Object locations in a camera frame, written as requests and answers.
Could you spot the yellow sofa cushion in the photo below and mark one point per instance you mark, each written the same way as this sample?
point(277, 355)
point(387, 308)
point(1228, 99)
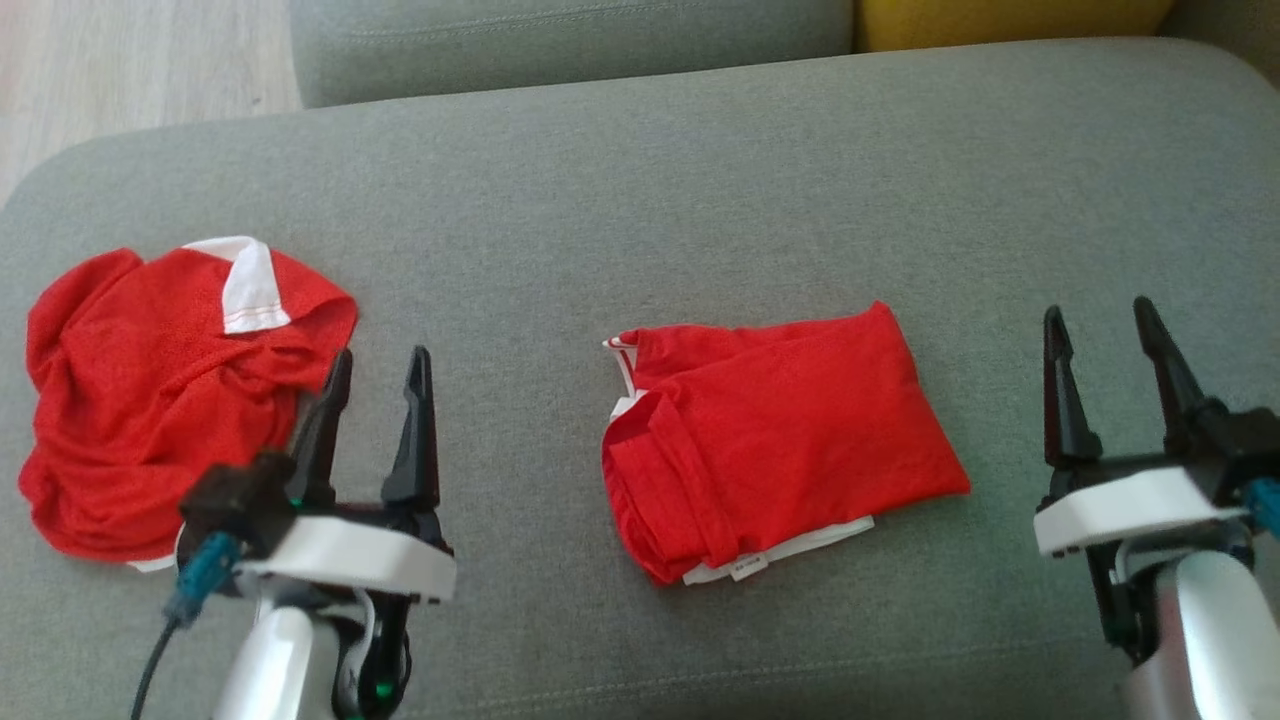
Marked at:
point(1010, 20)

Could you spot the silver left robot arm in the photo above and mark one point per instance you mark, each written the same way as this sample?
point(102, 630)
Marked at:
point(270, 660)

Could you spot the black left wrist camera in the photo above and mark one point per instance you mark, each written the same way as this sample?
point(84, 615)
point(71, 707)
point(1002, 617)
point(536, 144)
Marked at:
point(235, 500)

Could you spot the red white-striped shorts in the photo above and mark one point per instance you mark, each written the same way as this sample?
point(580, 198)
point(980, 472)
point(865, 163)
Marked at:
point(150, 400)

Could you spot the red white basketball jersey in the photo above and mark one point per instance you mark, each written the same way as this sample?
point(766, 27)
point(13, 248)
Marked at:
point(790, 430)

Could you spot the grey sofa corner cushion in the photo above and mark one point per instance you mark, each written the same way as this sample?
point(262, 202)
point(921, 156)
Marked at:
point(1230, 30)

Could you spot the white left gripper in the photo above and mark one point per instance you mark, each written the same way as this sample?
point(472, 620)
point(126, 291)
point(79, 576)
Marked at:
point(360, 555)

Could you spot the wide grey sofa back cushion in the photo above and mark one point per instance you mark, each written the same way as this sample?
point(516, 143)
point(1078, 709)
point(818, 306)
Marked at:
point(570, 40)

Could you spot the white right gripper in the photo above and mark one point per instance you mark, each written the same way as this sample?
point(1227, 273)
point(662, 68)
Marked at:
point(1130, 505)

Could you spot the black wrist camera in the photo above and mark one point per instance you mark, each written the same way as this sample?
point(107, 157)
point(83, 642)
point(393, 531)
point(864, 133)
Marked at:
point(1245, 445)
point(235, 500)

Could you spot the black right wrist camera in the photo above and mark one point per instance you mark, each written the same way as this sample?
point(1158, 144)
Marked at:
point(1245, 445)

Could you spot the grey sofa seat cushion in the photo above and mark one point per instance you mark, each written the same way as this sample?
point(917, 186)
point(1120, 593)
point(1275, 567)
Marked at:
point(700, 200)

